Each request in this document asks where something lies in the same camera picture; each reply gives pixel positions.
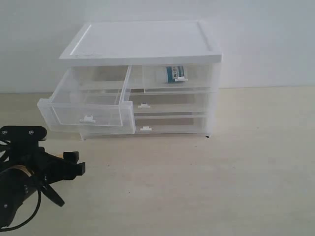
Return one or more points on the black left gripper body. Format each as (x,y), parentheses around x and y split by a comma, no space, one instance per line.
(31,166)

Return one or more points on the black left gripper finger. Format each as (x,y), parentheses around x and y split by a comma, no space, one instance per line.
(77,169)
(71,156)

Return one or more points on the yellow wedge sponge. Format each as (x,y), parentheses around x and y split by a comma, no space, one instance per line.
(60,155)

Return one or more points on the white blue small bottle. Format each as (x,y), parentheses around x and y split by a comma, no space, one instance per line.
(172,74)

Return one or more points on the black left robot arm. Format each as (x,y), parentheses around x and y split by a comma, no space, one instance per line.
(11,198)

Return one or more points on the bottom clear wide drawer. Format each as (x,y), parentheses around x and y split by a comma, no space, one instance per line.
(173,126)

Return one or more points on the clear wide drawer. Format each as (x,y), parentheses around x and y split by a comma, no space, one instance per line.
(173,126)
(170,103)

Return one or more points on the white plastic drawer cabinet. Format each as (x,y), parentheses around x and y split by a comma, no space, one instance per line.
(139,77)

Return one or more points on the middle clear wide drawer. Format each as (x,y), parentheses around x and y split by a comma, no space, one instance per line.
(170,103)

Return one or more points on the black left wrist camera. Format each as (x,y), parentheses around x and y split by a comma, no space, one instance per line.
(17,133)

